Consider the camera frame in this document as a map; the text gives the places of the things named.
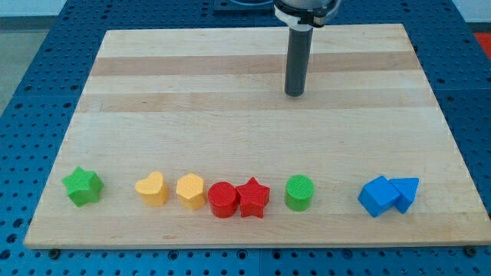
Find wooden board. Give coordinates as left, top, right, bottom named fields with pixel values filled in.
left=24, top=24, right=490, bottom=249

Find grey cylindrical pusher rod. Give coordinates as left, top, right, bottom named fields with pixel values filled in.
left=285, top=28, right=313, bottom=97

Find red cylinder block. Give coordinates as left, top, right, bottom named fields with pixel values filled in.
left=208, top=182, right=239, bottom=219

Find blue cube block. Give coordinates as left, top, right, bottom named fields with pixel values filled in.
left=358, top=176, right=400, bottom=218

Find green star block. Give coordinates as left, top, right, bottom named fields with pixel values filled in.
left=61, top=166, right=104, bottom=207

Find blue triangle block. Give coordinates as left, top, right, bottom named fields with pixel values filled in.
left=389, top=178, right=420, bottom=214

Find yellow heart block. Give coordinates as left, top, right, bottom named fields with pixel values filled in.
left=135, top=171, right=168, bottom=206

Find yellow hexagon block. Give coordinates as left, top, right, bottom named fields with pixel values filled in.
left=176, top=173, right=206, bottom=210

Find green cylinder block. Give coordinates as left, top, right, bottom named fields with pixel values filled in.
left=285, top=175, right=315, bottom=212

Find red star block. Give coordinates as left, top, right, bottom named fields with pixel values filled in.
left=236, top=177, right=270, bottom=219

